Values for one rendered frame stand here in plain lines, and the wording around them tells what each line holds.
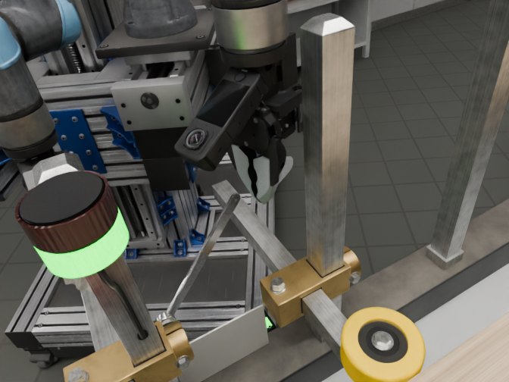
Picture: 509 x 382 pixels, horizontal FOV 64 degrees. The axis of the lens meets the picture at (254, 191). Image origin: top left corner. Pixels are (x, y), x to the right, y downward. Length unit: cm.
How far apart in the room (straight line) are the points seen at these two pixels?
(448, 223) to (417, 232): 113
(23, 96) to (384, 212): 161
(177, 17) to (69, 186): 63
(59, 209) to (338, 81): 26
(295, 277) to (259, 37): 31
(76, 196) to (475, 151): 52
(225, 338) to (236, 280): 79
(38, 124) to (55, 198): 31
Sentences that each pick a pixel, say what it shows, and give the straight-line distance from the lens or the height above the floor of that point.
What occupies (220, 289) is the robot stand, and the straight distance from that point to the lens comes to 138.
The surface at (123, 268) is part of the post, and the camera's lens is 39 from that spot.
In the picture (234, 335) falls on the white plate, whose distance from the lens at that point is 61.
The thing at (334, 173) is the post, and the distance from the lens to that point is 45.
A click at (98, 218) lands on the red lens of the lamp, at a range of 28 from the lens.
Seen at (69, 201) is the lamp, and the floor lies 113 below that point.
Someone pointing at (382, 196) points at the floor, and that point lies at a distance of 202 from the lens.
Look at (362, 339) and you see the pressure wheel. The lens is 44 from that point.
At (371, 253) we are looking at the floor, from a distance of 175.
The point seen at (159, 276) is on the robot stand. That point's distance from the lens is 148.
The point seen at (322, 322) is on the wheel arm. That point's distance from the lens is 53.
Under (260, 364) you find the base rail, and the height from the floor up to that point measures 70.
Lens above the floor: 128
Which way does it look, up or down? 39 degrees down
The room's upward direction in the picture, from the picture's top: 8 degrees counter-clockwise
